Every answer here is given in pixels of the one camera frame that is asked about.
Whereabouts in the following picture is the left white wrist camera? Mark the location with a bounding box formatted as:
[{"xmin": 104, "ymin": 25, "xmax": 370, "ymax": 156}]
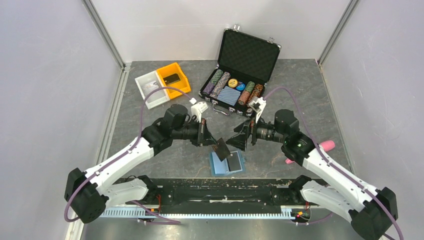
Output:
[{"xmin": 190, "ymin": 101, "xmax": 208, "ymax": 123}]

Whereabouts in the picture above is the white plastic bin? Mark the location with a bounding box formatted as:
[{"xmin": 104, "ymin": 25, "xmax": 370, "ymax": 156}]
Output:
[{"xmin": 134, "ymin": 70, "xmax": 170, "ymax": 109}]

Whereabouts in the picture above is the black poker chip case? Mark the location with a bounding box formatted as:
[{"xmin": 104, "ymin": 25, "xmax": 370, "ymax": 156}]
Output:
[{"xmin": 198, "ymin": 25, "xmax": 282, "ymax": 117}]

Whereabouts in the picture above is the pink cylindrical tube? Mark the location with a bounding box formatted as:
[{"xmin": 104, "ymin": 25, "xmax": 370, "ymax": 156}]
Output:
[{"xmin": 285, "ymin": 140, "xmax": 336, "ymax": 164}]

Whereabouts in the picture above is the blue round chip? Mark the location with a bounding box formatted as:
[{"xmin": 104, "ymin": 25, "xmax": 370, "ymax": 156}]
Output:
[{"xmin": 235, "ymin": 82, "xmax": 246, "ymax": 91}]

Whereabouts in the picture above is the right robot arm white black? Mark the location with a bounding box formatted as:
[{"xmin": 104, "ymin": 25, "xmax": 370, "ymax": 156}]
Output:
[{"xmin": 226, "ymin": 109, "xmax": 398, "ymax": 240}]

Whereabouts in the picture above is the blue playing card deck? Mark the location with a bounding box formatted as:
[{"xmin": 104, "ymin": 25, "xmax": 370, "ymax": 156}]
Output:
[{"xmin": 216, "ymin": 86, "xmax": 241, "ymax": 106}]

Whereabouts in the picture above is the purple poker chip stack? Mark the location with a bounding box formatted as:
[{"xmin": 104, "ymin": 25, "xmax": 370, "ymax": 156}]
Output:
[{"xmin": 202, "ymin": 82, "xmax": 216, "ymax": 95}]

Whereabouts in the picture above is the red poker chip stack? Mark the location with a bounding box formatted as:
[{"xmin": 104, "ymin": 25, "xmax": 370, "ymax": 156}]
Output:
[{"xmin": 237, "ymin": 90, "xmax": 251, "ymax": 106}]

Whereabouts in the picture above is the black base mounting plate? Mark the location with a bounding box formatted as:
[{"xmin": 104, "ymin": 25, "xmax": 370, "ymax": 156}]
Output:
[{"xmin": 139, "ymin": 178, "xmax": 307, "ymax": 214}]

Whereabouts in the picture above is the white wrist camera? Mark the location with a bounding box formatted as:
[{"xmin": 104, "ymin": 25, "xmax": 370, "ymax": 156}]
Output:
[
  {"xmin": 248, "ymin": 96, "xmax": 267, "ymax": 124},
  {"xmin": 190, "ymin": 101, "xmax": 208, "ymax": 123}
]

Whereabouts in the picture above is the pink grey chip stack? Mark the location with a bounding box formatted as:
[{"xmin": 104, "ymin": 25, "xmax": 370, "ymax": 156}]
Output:
[{"xmin": 209, "ymin": 72, "xmax": 231, "ymax": 98}]

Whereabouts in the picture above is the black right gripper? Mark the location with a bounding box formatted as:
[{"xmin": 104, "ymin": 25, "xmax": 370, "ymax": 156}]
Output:
[{"xmin": 225, "ymin": 109, "xmax": 287, "ymax": 151}]

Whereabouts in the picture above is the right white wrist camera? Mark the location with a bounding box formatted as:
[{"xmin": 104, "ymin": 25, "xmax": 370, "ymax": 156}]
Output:
[{"xmin": 248, "ymin": 96, "xmax": 267, "ymax": 124}]

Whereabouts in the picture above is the blue card holder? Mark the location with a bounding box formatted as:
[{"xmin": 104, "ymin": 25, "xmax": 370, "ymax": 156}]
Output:
[{"xmin": 209, "ymin": 150, "xmax": 246, "ymax": 177}]

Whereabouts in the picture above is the yellow dealer button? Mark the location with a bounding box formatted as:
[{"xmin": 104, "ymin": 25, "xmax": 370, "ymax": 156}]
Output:
[{"xmin": 227, "ymin": 78, "xmax": 238, "ymax": 88}]

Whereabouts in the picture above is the brown orange chip stack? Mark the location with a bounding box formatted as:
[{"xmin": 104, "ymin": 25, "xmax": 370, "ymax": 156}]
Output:
[{"xmin": 246, "ymin": 84, "xmax": 264, "ymax": 108}]

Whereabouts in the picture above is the green red chip stack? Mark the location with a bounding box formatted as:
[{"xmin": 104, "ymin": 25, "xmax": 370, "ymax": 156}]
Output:
[{"xmin": 244, "ymin": 81, "xmax": 256, "ymax": 93}]

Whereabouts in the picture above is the yellow plastic bin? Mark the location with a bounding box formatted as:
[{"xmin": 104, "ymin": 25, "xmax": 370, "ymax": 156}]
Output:
[{"xmin": 156, "ymin": 62, "xmax": 192, "ymax": 94}]

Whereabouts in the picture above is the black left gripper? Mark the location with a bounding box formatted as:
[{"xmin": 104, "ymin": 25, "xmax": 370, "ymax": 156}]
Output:
[{"xmin": 171, "ymin": 117, "xmax": 218, "ymax": 147}]

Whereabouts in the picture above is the black credit card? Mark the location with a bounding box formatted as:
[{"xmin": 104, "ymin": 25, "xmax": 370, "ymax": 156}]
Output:
[
  {"xmin": 227, "ymin": 153, "xmax": 242, "ymax": 172},
  {"xmin": 212, "ymin": 138, "xmax": 231, "ymax": 162}
]

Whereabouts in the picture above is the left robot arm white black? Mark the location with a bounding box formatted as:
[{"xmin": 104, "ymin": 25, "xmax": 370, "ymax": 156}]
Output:
[{"xmin": 64, "ymin": 101, "xmax": 217, "ymax": 224}]

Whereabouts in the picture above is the black card in yellow bin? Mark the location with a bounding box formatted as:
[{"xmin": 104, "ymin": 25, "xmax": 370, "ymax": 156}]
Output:
[{"xmin": 163, "ymin": 73, "xmax": 181, "ymax": 86}]

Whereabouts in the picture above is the white slotted cable duct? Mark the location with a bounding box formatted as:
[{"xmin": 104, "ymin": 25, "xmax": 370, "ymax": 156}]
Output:
[{"xmin": 100, "ymin": 206, "xmax": 295, "ymax": 220}]

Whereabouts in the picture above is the green poker chip stack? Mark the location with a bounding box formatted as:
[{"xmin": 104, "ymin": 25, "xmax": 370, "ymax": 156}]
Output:
[{"xmin": 209, "ymin": 69, "xmax": 224, "ymax": 86}]

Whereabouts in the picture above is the silver card in white bin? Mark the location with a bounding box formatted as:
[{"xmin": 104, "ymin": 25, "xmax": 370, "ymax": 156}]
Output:
[{"xmin": 141, "ymin": 81, "xmax": 160, "ymax": 96}]

